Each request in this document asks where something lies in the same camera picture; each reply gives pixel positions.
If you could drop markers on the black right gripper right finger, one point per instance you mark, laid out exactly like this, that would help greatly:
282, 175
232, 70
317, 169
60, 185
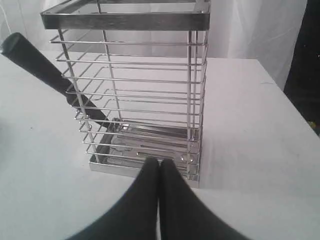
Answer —
183, 216

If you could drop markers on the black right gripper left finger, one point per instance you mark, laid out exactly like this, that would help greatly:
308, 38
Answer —
134, 215

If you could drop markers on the black kitchen knife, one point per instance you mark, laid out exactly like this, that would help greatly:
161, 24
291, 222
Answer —
21, 52

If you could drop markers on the white backdrop curtain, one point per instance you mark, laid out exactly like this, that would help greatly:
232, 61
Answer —
265, 30

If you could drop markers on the steel wire utensil rack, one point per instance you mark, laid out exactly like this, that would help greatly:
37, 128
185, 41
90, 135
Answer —
138, 70

